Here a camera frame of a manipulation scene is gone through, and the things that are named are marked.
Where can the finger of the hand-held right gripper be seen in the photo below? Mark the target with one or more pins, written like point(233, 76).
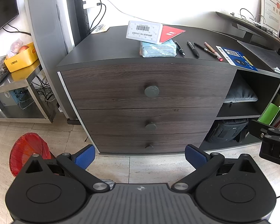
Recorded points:
point(262, 127)

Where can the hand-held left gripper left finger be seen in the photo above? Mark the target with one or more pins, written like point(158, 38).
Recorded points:
point(85, 156)

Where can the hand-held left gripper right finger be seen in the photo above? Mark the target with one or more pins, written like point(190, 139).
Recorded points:
point(195, 156)

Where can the large dark wood drawer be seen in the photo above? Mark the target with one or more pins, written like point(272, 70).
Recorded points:
point(107, 86)

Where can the small dark wood drawer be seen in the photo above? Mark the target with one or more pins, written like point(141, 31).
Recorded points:
point(121, 144)

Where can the medium dark wood drawer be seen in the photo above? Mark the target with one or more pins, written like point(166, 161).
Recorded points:
point(119, 121)

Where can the dark wood drawer cabinet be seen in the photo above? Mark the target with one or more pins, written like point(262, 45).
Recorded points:
point(102, 49)

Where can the black backpack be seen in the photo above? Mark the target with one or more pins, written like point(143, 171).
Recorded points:
point(226, 130)

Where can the grey padded pouch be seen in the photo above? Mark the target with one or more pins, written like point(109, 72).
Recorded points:
point(241, 93)

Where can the red mesh waste basket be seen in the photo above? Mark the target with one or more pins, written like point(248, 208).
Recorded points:
point(28, 149)

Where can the grey paper sheet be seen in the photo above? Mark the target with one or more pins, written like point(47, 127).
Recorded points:
point(263, 56)

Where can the blue code card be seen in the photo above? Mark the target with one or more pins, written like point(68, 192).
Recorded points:
point(238, 59)

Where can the clear red-capped pen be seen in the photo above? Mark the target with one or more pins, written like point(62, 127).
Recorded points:
point(213, 51)

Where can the grey usb hub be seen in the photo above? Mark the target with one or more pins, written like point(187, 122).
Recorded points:
point(266, 26)

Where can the thin black pen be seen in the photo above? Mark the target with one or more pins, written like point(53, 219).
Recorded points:
point(200, 47)

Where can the stainless steel table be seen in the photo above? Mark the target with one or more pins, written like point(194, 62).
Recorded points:
point(14, 81)

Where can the thick black gel pen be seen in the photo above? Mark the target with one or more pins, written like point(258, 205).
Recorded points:
point(192, 48)

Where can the slim black ballpoint pen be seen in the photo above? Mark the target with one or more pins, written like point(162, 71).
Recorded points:
point(179, 48)

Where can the pack of blue face masks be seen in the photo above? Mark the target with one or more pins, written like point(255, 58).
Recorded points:
point(157, 50)

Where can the yellow storage box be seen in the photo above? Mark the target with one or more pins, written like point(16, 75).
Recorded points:
point(21, 60)

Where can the framed white certificate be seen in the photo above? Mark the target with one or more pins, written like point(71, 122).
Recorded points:
point(271, 9)

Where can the red apple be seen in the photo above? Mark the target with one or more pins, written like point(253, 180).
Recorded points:
point(24, 48)

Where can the red booklet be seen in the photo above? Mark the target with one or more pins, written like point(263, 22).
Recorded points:
point(171, 33)

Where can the beige spiral notepad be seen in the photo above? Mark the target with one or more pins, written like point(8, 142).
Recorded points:
point(100, 28)

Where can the fruit in white net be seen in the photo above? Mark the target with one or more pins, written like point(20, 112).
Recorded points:
point(14, 47)

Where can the black power strip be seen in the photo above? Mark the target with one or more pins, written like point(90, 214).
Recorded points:
point(80, 23)

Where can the grey curved standing panel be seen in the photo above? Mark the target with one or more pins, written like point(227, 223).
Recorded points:
point(49, 28)

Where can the white barcode label box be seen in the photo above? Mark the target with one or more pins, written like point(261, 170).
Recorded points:
point(140, 33)

